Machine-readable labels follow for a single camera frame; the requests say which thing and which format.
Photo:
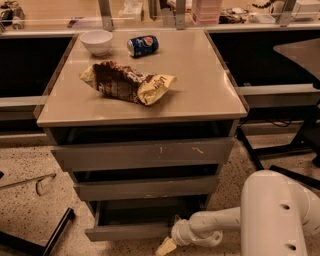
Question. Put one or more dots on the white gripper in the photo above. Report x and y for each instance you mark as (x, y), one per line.
(180, 232)

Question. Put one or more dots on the grey bottom drawer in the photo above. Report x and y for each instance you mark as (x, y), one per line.
(141, 218)

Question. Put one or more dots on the grey drawer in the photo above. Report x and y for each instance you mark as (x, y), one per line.
(141, 218)
(143, 154)
(146, 188)

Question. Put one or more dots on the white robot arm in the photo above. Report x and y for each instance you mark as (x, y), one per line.
(275, 216)

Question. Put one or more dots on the grey middle drawer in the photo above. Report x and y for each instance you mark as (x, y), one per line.
(146, 188)

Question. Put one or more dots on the grey top drawer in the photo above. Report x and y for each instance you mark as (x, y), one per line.
(143, 154)

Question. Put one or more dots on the grey drawer cabinet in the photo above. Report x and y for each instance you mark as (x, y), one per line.
(202, 103)

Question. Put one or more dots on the black office chair base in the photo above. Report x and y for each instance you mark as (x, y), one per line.
(309, 181)

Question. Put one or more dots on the metal rod with hook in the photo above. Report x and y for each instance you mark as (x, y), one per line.
(36, 180)

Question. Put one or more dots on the brown yellow chip bag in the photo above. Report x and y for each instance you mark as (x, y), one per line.
(126, 83)

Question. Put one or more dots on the blue pepsi can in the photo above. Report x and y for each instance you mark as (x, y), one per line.
(142, 46)

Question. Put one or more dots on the white bowl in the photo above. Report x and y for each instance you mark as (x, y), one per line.
(97, 42)

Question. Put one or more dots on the pink stacked box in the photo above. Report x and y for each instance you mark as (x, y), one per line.
(206, 12)

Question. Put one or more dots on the white box on desk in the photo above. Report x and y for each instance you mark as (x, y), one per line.
(132, 10)

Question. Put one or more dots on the black table frame leg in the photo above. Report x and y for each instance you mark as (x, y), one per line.
(296, 146)

